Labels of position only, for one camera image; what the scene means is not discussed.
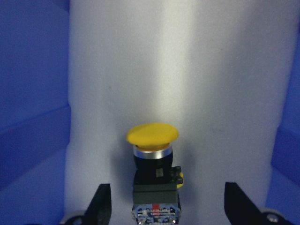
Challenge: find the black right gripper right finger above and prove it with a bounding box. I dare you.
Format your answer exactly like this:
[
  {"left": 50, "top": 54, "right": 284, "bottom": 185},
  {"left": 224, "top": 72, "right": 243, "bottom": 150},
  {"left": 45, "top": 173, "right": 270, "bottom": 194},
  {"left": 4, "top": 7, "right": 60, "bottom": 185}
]
[{"left": 224, "top": 182, "right": 268, "bottom": 225}]

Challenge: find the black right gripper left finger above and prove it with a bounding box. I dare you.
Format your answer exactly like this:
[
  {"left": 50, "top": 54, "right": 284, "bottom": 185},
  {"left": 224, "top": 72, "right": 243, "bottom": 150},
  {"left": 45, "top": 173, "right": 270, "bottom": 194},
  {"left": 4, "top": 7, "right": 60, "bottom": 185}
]
[{"left": 82, "top": 184, "right": 112, "bottom": 225}]

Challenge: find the yellow push button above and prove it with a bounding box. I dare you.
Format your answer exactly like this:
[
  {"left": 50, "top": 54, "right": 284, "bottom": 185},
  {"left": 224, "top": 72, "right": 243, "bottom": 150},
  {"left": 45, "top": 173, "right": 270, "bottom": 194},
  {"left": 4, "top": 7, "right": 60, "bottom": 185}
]
[{"left": 126, "top": 122, "right": 184, "bottom": 225}]

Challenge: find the white foam pad right bin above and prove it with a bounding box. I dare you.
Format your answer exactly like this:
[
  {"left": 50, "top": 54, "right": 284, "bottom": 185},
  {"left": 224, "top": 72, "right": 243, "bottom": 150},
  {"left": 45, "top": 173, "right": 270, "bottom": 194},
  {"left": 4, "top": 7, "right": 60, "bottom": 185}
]
[{"left": 64, "top": 0, "right": 300, "bottom": 225}]

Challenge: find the blue bin right side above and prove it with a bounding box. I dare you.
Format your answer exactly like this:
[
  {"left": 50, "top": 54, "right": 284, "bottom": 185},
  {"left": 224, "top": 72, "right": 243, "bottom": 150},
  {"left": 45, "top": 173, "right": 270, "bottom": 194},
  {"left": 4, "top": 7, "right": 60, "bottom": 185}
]
[{"left": 0, "top": 0, "right": 300, "bottom": 225}]

